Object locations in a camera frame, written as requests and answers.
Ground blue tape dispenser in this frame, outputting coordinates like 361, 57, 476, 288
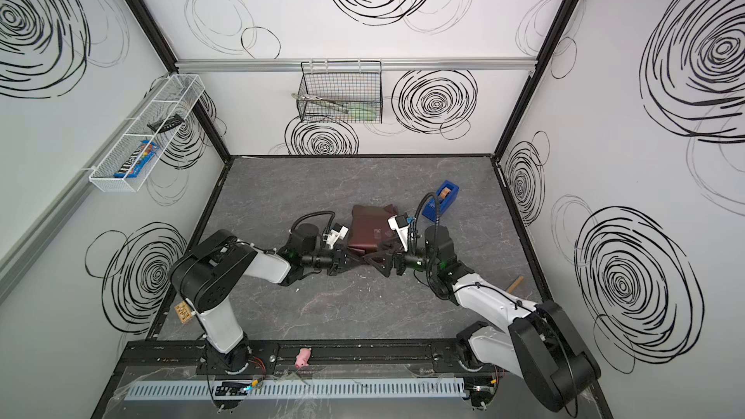
422, 180, 460, 222

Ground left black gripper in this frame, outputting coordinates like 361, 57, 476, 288
301, 245, 364, 277

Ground grey slotted cable duct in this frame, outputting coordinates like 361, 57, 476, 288
124, 378, 468, 402

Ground metal tongs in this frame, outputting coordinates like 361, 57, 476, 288
291, 93, 349, 114

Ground blue candy packet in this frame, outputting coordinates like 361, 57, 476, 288
114, 141, 160, 178

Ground wooden stamped tile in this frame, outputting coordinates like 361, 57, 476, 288
174, 302, 193, 324

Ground red wrapping paper sheet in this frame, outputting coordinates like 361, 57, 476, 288
347, 205, 399, 255

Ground white wire wall shelf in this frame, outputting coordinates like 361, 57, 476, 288
88, 74, 206, 193

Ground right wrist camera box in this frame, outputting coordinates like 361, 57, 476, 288
388, 213, 413, 252

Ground small pink pig figure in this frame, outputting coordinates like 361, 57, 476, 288
295, 347, 312, 370

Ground wooden mallet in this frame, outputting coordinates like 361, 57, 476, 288
506, 275, 524, 294

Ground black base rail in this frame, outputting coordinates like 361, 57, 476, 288
118, 339, 520, 376

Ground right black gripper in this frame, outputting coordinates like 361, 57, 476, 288
366, 235, 440, 280

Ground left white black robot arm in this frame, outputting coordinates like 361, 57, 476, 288
169, 211, 364, 374

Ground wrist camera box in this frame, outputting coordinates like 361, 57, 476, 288
323, 223, 349, 249
388, 213, 413, 252

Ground green item in basket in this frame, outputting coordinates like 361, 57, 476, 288
341, 101, 382, 123

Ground black wire wall basket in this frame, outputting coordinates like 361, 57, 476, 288
295, 59, 383, 123

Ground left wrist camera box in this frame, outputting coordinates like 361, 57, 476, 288
323, 223, 349, 249

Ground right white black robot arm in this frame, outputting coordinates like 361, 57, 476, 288
364, 193, 601, 412

